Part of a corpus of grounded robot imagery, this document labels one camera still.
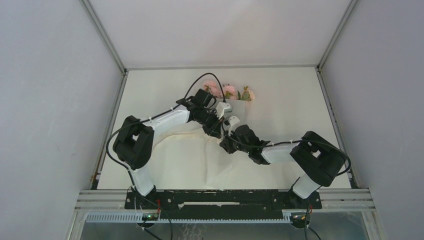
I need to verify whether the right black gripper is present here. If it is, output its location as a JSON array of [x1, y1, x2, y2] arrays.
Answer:
[[220, 126, 251, 154]]

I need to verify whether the cream ribbon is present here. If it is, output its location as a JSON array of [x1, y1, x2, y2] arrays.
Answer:
[[153, 128, 223, 147]]

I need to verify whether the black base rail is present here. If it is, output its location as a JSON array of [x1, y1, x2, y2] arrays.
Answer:
[[124, 189, 322, 220]]

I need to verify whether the left circuit board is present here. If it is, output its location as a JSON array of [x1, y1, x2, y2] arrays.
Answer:
[[141, 213, 159, 222]]

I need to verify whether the pink flower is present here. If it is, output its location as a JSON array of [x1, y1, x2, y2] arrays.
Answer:
[[239, 86, 256, 102]]

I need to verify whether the circuit board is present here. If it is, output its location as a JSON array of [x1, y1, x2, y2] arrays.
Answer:
[[141, 213, 159, 222], [290, 214, 311, 222]]

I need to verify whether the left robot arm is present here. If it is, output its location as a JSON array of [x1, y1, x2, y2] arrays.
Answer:
[[105, 89, 222, 209]]

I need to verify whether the white slotted cable duct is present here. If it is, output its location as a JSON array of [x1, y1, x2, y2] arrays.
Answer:
[[85, 212, 292, 224]]

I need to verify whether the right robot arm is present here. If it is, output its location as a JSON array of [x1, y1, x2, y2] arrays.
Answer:
[[219, 124, 352, 208]]

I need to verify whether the pink flower two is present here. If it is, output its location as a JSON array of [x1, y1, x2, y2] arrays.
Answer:
[[203, 80, 222, 98]]

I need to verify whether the white wrapping paper sheet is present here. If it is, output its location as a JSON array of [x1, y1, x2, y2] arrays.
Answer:
[[198, 97, 266, 191]]

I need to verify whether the right circuit board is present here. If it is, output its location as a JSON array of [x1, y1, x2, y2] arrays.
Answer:
[[290, 214, 311, 222]]

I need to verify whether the pink flower one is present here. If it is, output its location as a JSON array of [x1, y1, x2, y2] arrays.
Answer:
[[222, 84, 239, 100]]

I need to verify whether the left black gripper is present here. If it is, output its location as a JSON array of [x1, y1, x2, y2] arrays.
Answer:
[[196, 108, 225, 139]]

